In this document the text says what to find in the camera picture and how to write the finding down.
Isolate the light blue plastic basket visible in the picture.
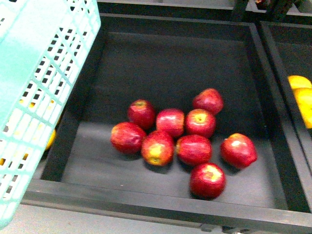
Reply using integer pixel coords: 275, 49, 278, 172
0, 0, 101, 228

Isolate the yellow lemon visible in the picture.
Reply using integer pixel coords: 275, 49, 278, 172
288, 75, 312, 90
293, 88, 312, 129

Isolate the red apple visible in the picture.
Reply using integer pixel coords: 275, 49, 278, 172
185, 109, 216, 138
141, 130, 175, 166
110, 122, 147, 154
127, 99, 156, 130
192, 88, 224, 115
156, 108, 185, 138
176, 135, 212, 167
189, 163, 226, 198
220, 133, 257, 170

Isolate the black fruit tray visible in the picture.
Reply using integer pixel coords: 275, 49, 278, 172
40, 13, 312, 214

